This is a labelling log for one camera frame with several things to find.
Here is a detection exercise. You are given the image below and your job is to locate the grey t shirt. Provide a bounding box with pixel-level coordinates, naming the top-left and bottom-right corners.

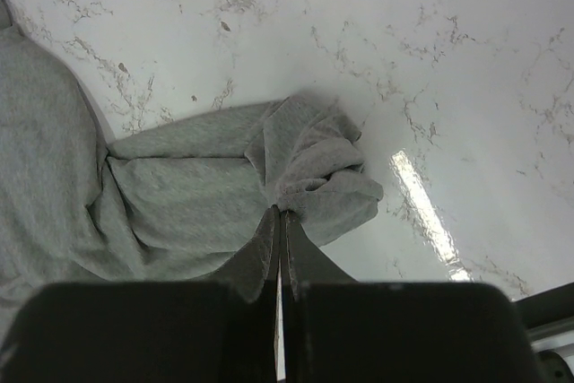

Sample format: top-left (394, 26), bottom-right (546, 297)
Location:
top-left (1, 11), bottom-right (383, 312)

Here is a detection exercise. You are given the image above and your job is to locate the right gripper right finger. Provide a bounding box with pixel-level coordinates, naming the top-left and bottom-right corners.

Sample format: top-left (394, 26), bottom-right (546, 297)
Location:
top-left (280, 213), bottom-right (541, 382)

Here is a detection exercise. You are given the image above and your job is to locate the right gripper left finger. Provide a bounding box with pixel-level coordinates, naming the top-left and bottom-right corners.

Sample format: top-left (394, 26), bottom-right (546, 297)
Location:
top-left (1, 208), bottom-right (279, 382)

